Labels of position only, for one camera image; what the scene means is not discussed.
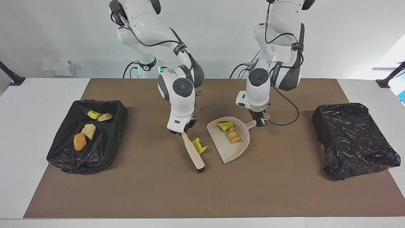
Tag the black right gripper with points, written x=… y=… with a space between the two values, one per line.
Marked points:
x=190 y=123

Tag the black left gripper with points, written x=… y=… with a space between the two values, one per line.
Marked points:
x=257 y=114

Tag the beige hand brush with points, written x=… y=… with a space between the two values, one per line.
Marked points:
x=193 y=152

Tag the notched yellow sponge piece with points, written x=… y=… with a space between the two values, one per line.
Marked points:
x=200 y=146

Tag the striped toy croissant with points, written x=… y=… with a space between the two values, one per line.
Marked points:
x=234 y=135

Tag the small yellow sponge piece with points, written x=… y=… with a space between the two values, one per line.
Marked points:
x=225 y=125

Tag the beige plastic dustpan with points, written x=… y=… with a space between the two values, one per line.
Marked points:
x=231 y=150

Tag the pale toy dumpling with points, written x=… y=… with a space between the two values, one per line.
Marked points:
x=104 y=117

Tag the pale bread chunk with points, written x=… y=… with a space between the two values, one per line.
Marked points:
x=89 y=131

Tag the brown fried nugget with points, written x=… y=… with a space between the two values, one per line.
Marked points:
x=79 y=142

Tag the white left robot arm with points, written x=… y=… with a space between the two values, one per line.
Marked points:
x=258 y=91

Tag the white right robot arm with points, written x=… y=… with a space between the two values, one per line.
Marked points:
x=180 y=104

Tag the black bag lined bin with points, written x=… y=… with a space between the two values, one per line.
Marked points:
x=354 y=136
x=107 y=142

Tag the brown table mat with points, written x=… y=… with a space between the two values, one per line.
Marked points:
x=221 y=190

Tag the small white cardboard box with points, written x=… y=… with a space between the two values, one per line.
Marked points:
x=65 y=68
x=46 y=70

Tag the blue object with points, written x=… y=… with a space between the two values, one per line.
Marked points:
x=402 y=97

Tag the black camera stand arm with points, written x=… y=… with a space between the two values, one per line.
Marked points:
x=390 y=76
x=11 y=75

